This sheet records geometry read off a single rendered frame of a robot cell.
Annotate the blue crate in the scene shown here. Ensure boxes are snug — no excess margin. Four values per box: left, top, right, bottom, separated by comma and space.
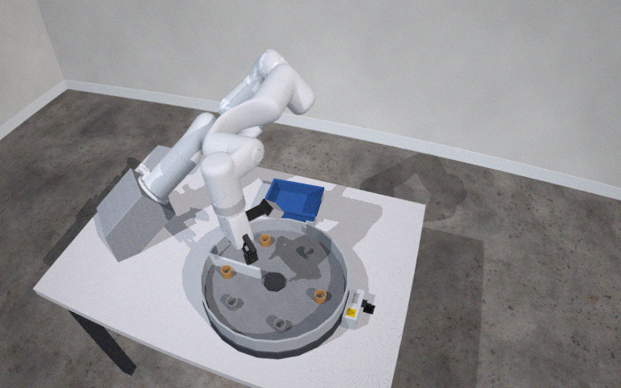
265, 179, 324, 226

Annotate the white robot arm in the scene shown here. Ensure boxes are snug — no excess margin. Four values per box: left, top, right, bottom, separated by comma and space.
138, 48, 316, 217

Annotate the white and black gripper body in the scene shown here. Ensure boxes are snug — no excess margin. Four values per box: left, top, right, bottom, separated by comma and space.
215, 203, 254, 250

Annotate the bronze bushing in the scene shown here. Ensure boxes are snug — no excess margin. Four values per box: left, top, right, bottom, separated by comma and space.
260, 234, 271, 247
221, 265, 233, 279
315, 289, 326, 304

